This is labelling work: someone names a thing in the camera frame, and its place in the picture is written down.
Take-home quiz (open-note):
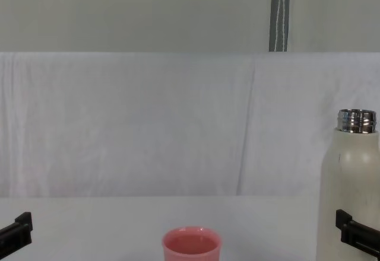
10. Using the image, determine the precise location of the cream vacuum bottle steel neck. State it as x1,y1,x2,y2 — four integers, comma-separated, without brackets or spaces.
315,109,380,261

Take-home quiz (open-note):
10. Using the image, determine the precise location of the white table cloth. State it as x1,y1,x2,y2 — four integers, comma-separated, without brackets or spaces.
0,195,380,261

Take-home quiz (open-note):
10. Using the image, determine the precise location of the pink cup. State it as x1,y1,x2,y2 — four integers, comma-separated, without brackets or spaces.
161,226,223,261

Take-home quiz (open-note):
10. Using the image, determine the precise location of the wrinkled white draped cloth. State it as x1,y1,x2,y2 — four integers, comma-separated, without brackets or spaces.
0,50,380,199

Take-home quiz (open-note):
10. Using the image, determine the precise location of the pale white curtain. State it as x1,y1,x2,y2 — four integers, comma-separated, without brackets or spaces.
287,0,380,53
0,0,273,53

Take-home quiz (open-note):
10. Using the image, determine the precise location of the grey striped post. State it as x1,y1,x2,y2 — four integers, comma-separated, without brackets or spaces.
268,0,292,53

